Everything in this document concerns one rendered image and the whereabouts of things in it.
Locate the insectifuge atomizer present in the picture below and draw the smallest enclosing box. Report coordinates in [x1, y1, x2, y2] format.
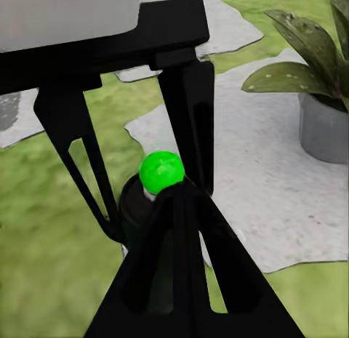
[118, 150, 194, 313]

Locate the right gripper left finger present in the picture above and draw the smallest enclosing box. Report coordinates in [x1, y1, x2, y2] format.
[84, 182, 193, 338]

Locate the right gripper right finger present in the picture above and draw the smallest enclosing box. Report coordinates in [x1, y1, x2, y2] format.
[183, 183, 305, 338]

